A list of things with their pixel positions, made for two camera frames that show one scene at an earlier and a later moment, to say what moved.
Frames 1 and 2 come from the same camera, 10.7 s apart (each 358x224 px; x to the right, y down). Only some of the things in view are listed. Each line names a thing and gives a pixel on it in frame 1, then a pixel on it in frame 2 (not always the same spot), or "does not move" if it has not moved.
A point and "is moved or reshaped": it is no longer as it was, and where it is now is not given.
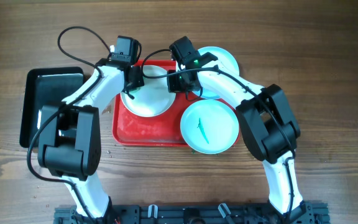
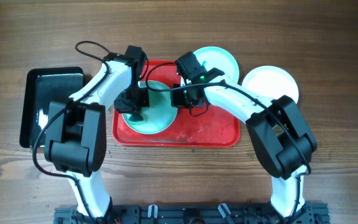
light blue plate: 225,61 does not move
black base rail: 311,213 does not move
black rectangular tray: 48,86 does not move
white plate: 154,98 to 271,81
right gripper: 172,87 to 176,102
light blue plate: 209,127 to 159,115
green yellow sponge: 132,91 is moved or reshaped
